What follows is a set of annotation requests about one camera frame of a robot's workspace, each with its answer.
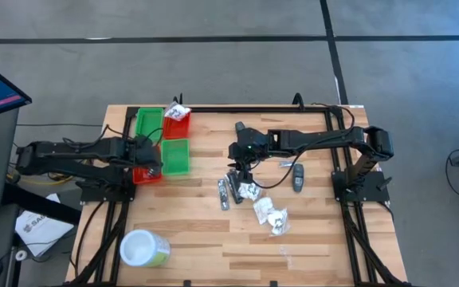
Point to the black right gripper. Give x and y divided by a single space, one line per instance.
249 145

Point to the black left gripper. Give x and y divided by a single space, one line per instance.
143 153

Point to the grey deodorant stick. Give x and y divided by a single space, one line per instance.
231 178
298 178

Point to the black comb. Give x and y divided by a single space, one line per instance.
238 195
223 196

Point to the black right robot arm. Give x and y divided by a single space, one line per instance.
325 137

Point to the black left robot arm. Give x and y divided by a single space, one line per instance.
94 149

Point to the green plastic basket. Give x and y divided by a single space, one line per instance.
150 123
175 157

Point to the white green wipes canister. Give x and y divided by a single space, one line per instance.
142 247

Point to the black desk bar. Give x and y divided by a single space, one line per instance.
42 205

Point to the white printed booklet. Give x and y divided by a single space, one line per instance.
40 231

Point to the white tape roll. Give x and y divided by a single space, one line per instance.
19 252

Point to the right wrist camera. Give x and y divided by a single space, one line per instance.
240 128

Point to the black aluminium table frame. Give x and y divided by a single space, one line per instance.
253 109

